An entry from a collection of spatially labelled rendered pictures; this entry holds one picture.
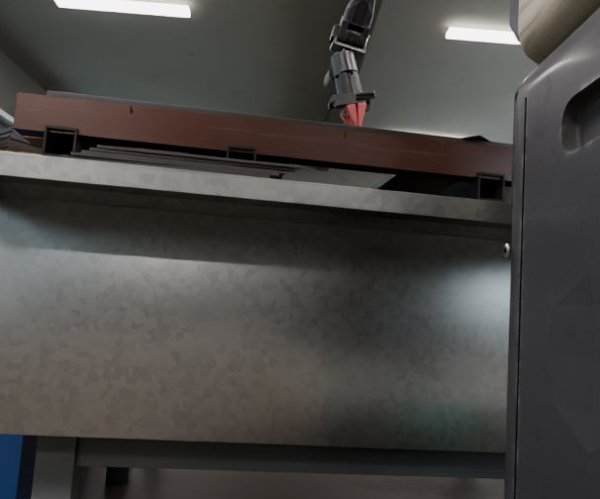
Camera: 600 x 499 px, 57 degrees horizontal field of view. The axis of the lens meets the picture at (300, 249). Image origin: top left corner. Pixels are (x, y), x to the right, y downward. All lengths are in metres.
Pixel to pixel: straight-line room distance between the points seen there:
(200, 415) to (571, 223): 0.68
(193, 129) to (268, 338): 0.37
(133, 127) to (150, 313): 0.31
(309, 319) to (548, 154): 0.60
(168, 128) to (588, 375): 0.79
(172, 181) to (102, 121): 0.28
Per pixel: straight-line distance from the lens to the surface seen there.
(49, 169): 0.77
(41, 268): 0.92
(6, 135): 1.33
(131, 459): 1.02
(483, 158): 1.06
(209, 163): 0.82
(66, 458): 1.03
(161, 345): 0.88
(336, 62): 1.35
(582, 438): 0.31
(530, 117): 0.39
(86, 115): 0.99
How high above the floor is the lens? 0.51
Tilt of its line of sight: 6 degrees up
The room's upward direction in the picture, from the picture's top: 4 degrees clockwise
